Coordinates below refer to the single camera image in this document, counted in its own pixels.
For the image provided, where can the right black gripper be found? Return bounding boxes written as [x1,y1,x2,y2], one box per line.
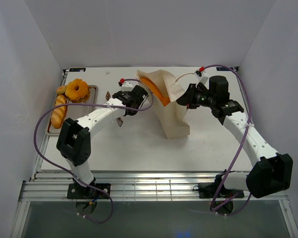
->
[174,84,215,110]

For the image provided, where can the long orange bread loaf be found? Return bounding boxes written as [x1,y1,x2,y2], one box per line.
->
[140,77,170,107]

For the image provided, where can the beige paper bag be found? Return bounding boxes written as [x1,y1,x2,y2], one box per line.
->
[136,69,190,139]

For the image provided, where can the metal tongs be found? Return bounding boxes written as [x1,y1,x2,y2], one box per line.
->
[105,91,123,127]

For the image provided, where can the orange ring bread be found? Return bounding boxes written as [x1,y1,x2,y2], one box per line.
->
[65,78,88,101]

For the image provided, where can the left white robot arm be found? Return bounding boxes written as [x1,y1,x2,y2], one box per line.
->
[57,85,149,198]

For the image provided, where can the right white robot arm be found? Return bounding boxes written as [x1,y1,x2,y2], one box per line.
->
[176,76,293,198]

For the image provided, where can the striped baguette bread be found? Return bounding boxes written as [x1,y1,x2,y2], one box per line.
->
[51,95,67,129]

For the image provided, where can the metal tray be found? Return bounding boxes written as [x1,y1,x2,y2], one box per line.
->
[45,85,98,136]

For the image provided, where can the small round bun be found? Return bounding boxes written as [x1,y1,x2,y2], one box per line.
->
[56,85,66,95]

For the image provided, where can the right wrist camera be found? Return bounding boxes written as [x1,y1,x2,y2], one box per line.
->
[194,67,209,86]

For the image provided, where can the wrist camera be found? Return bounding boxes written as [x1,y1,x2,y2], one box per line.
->
[194,67,209,86]
[118,78,133,92]

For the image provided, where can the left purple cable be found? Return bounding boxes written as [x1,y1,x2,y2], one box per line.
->
[34,78,154,224]

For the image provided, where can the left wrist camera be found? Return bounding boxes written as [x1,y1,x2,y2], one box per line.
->
[118,78,133,92]

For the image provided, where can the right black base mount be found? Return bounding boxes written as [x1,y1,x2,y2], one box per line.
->
[192,182,244,198]

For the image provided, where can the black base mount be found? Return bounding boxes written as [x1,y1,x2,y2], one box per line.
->
[67,183,111,200]
[192,182,244,198]

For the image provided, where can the aluminium frame rail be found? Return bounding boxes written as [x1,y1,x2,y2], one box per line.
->
[19,171,289,203]

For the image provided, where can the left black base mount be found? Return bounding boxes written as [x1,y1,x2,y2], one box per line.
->
[67,183,111,200]

